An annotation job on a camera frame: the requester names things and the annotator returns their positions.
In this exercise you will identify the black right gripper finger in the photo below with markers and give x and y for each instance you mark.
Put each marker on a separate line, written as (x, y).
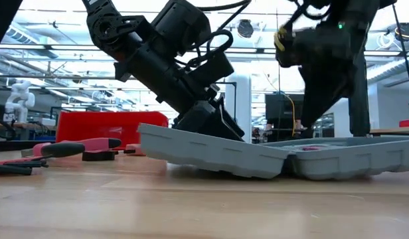
(320, 96)

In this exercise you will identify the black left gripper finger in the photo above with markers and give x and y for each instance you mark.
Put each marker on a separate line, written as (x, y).
(227, 126)
(194, 116)

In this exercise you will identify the grey plastic tool case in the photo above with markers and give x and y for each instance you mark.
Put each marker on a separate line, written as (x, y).
(208, 152)

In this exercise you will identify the red black bit holder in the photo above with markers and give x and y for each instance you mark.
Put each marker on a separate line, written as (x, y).
(12, 170)

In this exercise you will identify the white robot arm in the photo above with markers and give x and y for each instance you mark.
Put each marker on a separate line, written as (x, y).
(20, 99)

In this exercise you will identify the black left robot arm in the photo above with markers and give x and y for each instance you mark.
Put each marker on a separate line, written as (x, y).
(118, 30)

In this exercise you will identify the white round column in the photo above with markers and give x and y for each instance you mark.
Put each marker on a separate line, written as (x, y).
(241, 109)

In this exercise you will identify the black monitor screen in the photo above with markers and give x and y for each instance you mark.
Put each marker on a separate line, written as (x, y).
(281, 106)

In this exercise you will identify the person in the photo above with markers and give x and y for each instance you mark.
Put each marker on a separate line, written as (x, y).
(269, 127)

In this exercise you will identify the black upright panel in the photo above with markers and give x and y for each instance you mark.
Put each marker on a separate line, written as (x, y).
(360, 116)

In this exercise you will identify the wooden side table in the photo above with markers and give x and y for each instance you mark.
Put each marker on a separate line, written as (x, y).
(390, 130)

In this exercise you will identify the thin black stand pole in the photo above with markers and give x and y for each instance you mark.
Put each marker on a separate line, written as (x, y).
(404, 53)

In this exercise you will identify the red plastic box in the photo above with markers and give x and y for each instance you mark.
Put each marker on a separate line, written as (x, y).
(91, 127)

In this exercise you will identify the red storage bin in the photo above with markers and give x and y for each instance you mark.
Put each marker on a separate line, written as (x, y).
(408, 123)

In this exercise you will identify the long ceiling light bar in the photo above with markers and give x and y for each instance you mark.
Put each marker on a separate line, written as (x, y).
(58, 46)

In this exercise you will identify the wooden background workbench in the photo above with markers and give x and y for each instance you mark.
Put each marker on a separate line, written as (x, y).
(25, 125)

